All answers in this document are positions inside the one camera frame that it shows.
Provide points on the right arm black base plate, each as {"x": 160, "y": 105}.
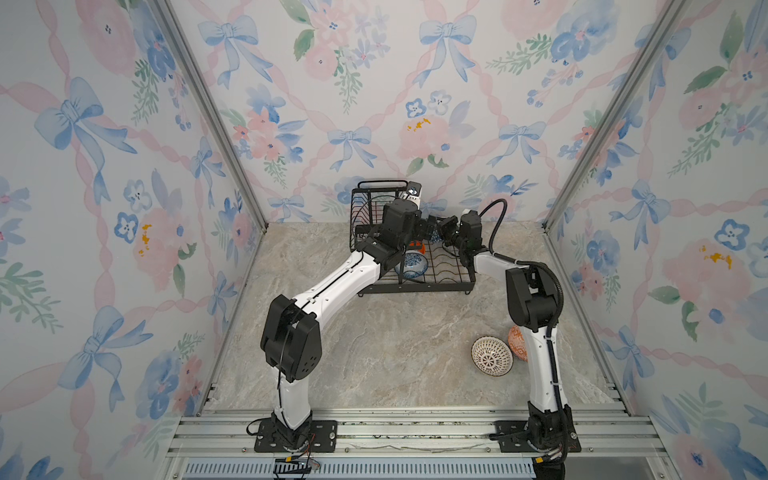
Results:
{"x": 513, "y": 436}

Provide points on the right aluminium corner post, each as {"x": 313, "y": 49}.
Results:
{"x": 659, "y": 34}

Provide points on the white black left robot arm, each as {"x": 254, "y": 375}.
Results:
{"x": 292, "y": 335}

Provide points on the blue floral ceramic bowl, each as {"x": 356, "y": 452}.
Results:
{"x": 415, "y": 266}

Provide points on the aluminium front rail frame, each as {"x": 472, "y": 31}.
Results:
{"x": 418, "y": 443}

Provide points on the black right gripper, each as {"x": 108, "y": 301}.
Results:
{"x": 447, "y": 223}

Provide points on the white brown lattice bowl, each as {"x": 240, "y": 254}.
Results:
{"x": 492, "y": 356}

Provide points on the black wire dish rack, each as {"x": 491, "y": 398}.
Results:
{"x": 368, "y": 199}

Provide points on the blue geometric patterned bowl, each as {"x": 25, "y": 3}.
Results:
{"x": 437, "y": 239}

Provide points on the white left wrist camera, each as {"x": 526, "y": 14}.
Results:
{"x": 412, "y": 192}

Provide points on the left aluminium corner post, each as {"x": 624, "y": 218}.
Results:
{"x": 179, "y": 45}

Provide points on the aluminium corner post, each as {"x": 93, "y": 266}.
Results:
{"x": 659, "y": 34}
{"x": 179, "y": 45}

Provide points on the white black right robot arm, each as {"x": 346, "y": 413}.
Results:
{"x": 535, "y": 300}

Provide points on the orange plastic bowl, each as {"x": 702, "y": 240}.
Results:
{"x": 415, "y": 243}

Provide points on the red patterned ceramic bowl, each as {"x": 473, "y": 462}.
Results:
{"x": 516, "y": 343}

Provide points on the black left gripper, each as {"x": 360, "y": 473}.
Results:
{"x": 430, "y": 225}

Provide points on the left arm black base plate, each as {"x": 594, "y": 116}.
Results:
{"x": 316, "y": 436}

